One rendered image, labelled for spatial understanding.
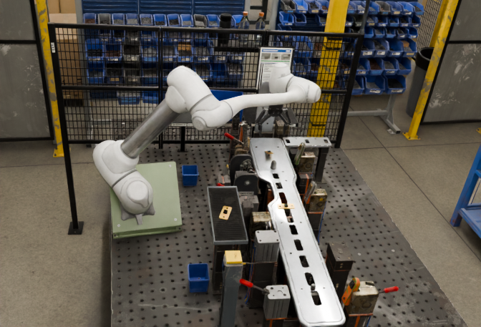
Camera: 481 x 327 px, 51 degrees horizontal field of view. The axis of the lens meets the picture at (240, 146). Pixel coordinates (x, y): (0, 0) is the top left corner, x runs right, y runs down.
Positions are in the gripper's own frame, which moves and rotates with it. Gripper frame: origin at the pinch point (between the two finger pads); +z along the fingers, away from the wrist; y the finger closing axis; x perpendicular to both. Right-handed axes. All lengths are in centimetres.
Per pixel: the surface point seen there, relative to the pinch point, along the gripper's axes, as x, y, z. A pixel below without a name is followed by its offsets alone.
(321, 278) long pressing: -95, 5, 14
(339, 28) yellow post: 58, 49, -42
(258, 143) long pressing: 12.9, -4.4, 14.7
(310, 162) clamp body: -8.3, 22.2, 13.9
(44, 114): 157, -160, 76
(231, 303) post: -99, -33, 22
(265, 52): 55, 3, -26
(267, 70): 55, 6, -14
